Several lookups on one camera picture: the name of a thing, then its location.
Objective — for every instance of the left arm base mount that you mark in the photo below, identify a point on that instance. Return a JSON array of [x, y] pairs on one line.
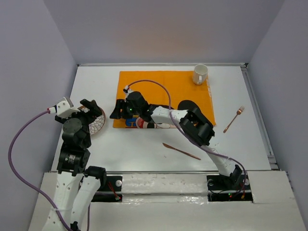
[[111, 192]]

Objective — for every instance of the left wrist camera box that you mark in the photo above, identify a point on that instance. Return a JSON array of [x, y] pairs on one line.
[[65, 108]]

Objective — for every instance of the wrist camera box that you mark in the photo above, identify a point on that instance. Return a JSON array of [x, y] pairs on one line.
[[65, 108], [127, 90]]

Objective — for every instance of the copper knife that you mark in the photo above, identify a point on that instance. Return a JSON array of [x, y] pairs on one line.
[[183, 152]]

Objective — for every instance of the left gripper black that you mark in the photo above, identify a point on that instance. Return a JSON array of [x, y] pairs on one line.
[[92, 105]]

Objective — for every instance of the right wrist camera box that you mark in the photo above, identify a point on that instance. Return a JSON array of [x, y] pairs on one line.
[[127, 90]]

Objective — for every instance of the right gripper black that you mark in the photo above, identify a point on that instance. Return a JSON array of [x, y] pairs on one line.
[[120, 104]]

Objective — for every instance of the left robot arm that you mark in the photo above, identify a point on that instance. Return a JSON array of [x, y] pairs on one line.
[[76, 182]]

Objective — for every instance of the yellow Mickey Mouse cloth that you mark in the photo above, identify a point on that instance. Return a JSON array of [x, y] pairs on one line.
[[178, 84]]

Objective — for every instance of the copper fork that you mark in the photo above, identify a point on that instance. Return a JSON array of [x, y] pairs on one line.
[[238, 112]]

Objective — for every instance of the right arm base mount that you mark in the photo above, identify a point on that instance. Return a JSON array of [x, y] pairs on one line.
[[219, 192]]

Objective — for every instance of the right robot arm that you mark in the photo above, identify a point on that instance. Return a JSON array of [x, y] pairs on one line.
[[191, 123]]

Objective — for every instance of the white ceramic mug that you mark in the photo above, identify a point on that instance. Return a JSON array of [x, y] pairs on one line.
[[200, 74]]

